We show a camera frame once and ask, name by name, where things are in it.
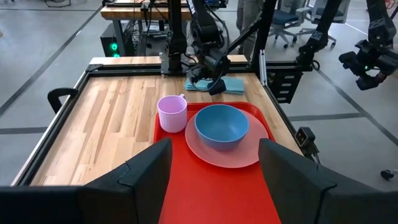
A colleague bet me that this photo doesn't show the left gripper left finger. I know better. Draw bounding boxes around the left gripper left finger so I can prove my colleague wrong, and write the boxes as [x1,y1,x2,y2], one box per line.
[0,138,174,224]

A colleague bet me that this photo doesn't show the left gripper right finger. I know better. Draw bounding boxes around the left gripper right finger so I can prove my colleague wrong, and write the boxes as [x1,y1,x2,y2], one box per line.
[257,138,398,224]

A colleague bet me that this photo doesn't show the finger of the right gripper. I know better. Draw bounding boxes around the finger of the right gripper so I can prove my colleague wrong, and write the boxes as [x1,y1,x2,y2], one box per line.
[208,78,227,96]
[187,67,201,85]

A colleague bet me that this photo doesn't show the teal cloth napkin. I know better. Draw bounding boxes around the teal cloth napkin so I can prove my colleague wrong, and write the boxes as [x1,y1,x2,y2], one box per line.
[184,76,246,96]

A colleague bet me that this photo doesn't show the blue plastic bowl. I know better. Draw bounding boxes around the blue plastic bowl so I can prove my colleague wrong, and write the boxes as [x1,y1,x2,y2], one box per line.
[194,104,249,152]

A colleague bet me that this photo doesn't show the pink plastic mug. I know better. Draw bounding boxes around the pink plastic mug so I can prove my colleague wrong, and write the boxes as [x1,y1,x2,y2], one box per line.
[156,94,188,134]

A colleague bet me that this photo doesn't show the pink plastic plate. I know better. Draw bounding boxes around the pink plastic plate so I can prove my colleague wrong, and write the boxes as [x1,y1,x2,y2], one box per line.
[185,108,270,169]

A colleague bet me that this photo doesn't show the red plastic tray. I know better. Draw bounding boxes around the red plastic tray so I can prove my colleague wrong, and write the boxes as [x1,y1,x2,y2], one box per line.
[153,101,282,224]

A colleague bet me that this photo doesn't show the person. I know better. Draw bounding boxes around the person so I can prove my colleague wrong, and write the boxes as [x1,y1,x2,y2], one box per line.
[236,0,265,62]

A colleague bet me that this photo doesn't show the black vented control box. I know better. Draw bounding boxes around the black vented control box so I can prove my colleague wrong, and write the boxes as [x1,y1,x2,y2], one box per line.
[267,67,304,104]

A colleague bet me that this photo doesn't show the black caster wheel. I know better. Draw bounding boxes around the black caster wheel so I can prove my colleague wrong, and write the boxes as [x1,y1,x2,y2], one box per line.
[381,169,398,181]

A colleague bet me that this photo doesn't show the wooden background table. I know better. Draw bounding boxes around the wooden background table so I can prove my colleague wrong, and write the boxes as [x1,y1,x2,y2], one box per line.
[99,0,228,58]

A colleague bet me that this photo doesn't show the blue seat office chair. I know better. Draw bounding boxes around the blue seat office chair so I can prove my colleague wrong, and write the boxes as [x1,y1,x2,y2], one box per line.
[269,0,312,49]

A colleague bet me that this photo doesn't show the black computer tower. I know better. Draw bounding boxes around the black computer tower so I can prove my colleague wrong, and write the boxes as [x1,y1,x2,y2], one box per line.
[99,23,125,58]

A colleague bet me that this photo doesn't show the grey office chair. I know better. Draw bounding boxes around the grey office chair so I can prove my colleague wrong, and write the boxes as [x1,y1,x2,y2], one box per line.
[297,0,349,47]

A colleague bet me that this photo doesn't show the silver aluminium bracket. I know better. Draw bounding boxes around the silver aluminium bracket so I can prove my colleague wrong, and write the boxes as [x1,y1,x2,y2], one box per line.
[259,49,267,87]

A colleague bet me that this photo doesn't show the small black table camera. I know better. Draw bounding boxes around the small black table camera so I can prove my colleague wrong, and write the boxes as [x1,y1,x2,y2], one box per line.
[294,126,321,162]

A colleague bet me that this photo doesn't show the black aluminium table frame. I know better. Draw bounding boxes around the black aluminium table frame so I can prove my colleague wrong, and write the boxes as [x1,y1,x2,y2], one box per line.
[11,0,343,187]

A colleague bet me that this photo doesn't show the black frame handle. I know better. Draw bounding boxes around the black frame handle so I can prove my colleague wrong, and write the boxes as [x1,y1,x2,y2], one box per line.
[47,88,79,114]

